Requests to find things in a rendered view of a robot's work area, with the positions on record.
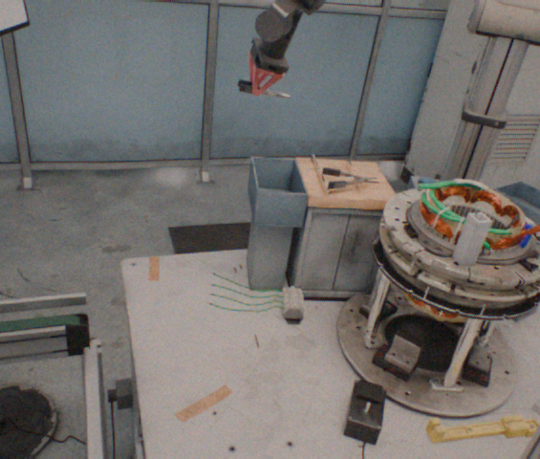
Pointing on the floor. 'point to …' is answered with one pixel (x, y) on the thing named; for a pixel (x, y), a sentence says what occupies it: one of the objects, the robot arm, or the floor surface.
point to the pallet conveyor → (42, 350)
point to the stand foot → (21, 402)
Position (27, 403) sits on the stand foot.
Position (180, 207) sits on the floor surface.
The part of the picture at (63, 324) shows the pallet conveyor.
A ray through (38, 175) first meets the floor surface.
